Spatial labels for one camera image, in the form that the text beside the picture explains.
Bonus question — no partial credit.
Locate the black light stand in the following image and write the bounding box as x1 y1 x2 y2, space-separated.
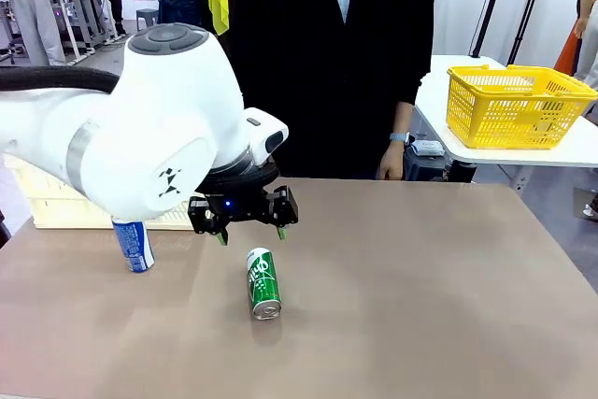
469 0 552 62

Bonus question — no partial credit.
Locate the person in black cardigan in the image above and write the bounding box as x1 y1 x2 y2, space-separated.
231 0 440 181

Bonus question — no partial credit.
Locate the black corrugated cable hose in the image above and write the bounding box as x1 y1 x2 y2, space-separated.
0 65 121 94

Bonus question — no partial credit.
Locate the grey plastic stool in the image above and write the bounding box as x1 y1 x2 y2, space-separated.
135 7 161 32

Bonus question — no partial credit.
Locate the cream plastic crate brown rim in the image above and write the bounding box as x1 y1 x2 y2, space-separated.
4 153 195 231

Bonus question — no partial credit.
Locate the white side table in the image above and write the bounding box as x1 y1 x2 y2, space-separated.
413 53 598 192

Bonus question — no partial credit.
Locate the yellow plastic shopping basket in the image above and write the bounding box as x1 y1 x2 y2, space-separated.
446 64 598 150

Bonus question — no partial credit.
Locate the blue Pocari drink can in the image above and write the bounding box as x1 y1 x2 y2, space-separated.
111 217 156 274

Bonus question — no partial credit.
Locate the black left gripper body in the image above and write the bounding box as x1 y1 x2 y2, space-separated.
204 190 276 226

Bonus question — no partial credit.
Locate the grey metal workbench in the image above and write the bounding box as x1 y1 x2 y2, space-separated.
44 0 118 63

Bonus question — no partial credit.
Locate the pack of wet tissues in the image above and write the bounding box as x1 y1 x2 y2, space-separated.
410 139 446 158

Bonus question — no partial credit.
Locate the bystander in grey trousers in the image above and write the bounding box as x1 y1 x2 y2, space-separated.
0 0 67 67

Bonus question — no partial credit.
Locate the person's left hand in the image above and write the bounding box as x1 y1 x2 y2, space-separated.
376 149 406 182

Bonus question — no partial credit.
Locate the bystander in dark top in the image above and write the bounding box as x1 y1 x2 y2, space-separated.
554 0 598 90

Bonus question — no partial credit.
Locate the green soda drink can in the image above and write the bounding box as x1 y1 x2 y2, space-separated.
246 247 284 321

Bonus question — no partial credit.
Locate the person's left forearm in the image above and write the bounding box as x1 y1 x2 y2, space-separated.
393 100 416 135

